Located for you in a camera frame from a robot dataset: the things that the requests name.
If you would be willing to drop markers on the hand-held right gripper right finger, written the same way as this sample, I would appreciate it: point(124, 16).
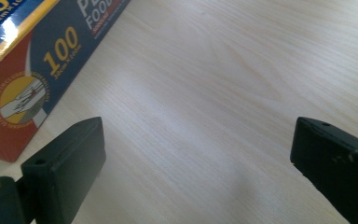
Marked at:
point(335, 168)

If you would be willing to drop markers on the blue and red cling film box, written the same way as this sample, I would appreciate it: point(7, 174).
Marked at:
point(43, 56)

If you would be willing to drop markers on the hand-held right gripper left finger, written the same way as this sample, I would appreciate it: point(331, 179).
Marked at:
point(65, 174)

